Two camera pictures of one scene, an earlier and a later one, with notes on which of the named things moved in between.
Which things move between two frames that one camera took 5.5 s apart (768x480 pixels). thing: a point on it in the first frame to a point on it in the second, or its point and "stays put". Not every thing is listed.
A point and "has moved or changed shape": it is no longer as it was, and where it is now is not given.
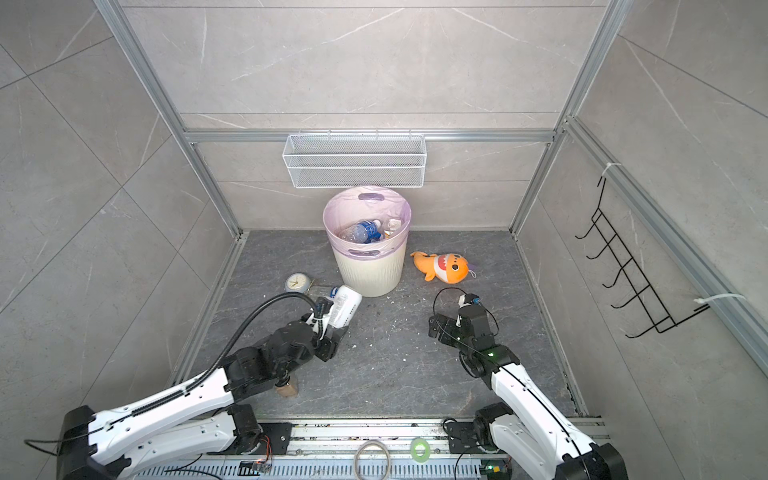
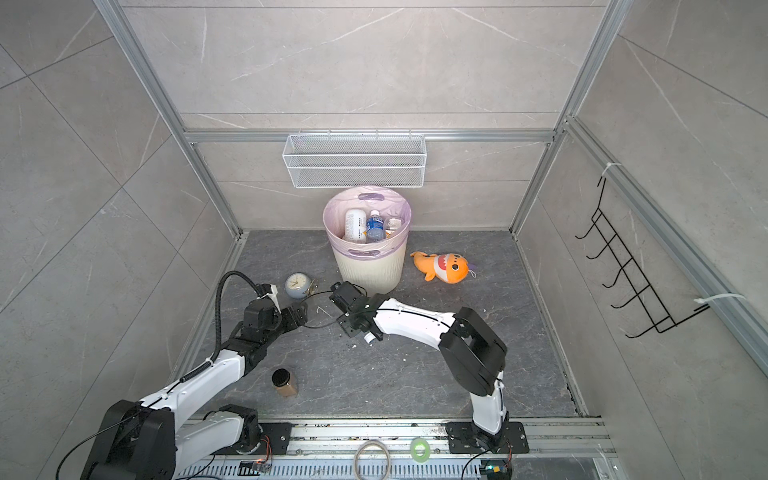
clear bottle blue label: [366, 231] has moved or changed shape
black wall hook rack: [660, 319] stays put
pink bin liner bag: [371, 203] stays put
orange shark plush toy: [448, 267] stays put
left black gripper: [331, 342] to [300, 314]
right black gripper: [450, 323] to [343, 323]
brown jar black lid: [284, 389] stays put
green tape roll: [427, 445] stays put
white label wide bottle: [345, 303] has moved or changed shape
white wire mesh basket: [355, 161] stays put
